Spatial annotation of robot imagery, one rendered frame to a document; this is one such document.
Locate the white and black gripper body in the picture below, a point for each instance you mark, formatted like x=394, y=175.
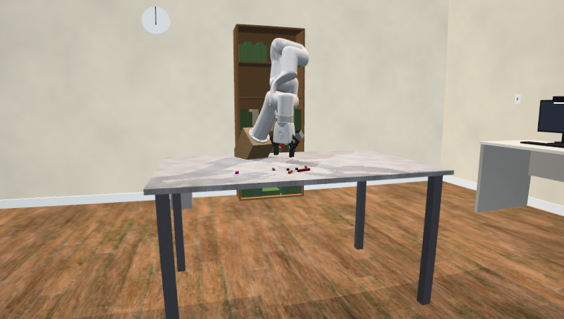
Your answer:
x=283, y=132

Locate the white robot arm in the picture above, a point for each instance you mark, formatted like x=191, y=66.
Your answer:
x=284, y=62

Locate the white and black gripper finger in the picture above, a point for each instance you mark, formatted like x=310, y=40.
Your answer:
x=293, y=146
x=275, y=145

